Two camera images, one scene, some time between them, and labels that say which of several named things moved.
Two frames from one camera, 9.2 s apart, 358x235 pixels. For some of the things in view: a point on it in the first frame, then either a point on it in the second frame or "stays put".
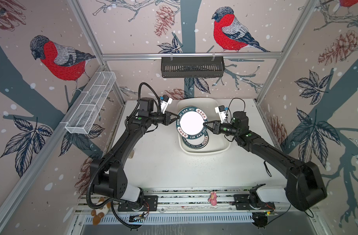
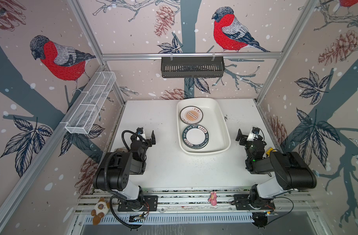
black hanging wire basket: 192,67 stays put
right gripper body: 227,129 to 249,145
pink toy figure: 212,199 stays put
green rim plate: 190,124 to 195,136
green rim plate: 197,143 stays put
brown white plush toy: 99,213 stays put
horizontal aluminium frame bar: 129,56 stays put
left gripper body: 164,119 to 148,144
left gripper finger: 172,120 to 153,138
